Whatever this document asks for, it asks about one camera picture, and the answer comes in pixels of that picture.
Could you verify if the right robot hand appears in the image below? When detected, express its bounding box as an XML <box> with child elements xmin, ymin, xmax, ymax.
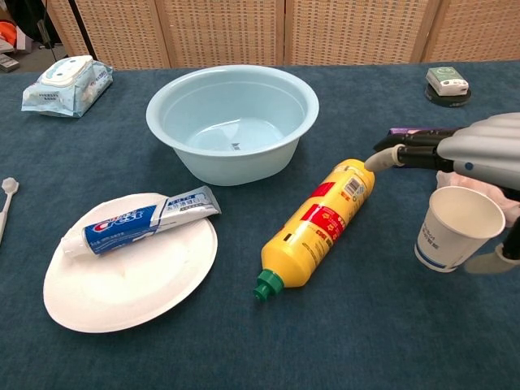
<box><xmin>364</xmin><ymin>112</ymin><xmax>520</xmax><ymax>274</ymax></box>

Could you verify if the pink bath pouf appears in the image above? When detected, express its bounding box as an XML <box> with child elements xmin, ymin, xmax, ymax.
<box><xmin>436</xmin><ymin>169</ymin><xmax>520</xmax><ymax>220</ymax></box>

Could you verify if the white paper cup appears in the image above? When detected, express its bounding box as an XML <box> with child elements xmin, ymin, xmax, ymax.
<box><xmin>414</xmin><ymin>185</ymin><xmax>507</xmax><ymax>274</ymax></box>

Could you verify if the blue white toothpaste tube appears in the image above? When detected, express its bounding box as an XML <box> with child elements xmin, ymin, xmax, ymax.
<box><xmin>60</xmin><ymin>185</ymin><xmax>223</xmax><ymax>256</ymax></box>

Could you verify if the purple toothpaste box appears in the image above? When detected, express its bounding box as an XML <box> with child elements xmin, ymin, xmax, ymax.
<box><xmin>388</xmin><ymin>128</ymin><xmax>462</xmax><ymax>141</ymax></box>

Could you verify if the light blue plastic basin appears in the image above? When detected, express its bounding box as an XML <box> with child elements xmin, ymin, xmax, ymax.
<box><xmin>145</xmin><ymin>64</ymin><xmax>320</xmax><ymax>187</ymax></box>

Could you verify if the black round coaster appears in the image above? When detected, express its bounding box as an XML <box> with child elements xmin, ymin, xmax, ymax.
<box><xmin>424</xmin><ymin>83</ymin><xmax>473</xmax><ymax>108</ymax></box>

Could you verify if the small green white box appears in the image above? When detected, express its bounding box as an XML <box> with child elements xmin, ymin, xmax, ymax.
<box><xmin>426</xmin><ymin>67</ymin><xmax>470</xmax><ymax>98</ymax></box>

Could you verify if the yellow bottle green cap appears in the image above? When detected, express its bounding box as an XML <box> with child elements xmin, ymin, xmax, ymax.
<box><xmin>252</xmin><ymin>158</ymin><xmax>376</xmax><ymax>302</ymax></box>

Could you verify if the teal table cloth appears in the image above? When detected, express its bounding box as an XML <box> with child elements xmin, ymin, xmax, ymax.
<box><xmin>0</xmin><ymin>59</ymin><xmax>520</xmax><ymax>390</ymax></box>

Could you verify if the wicker folding screen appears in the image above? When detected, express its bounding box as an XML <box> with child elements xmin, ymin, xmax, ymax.
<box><xmin>42</xmin><ymin>0</ymin><xmax>520</xmax><ymax>70</ymax></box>

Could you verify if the white paper plate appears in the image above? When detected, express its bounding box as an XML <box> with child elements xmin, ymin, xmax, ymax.
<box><xmin>42</xmin><ymin>192</ymin><xmax>219</xmax><ymax>334</ymax></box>

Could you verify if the black tripod stand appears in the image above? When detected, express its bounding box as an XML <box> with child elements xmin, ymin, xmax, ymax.
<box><xmin>67</xmin><ymin>0</ymin><xmax>98</xmax><ymax>60</ymax></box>

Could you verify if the light blue wet wipes pack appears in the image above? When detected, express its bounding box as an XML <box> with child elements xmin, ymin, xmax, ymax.
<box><xmin>20</xmin><ymin>54</ymin><xmax>115</xmax><ymax>119</ymax></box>

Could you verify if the white toothbrush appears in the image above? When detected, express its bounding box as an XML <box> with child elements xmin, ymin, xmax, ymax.
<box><xmin>0</xmin><ymin>177</ymin><xmax>20</xmax><ymax>245</ymax></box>

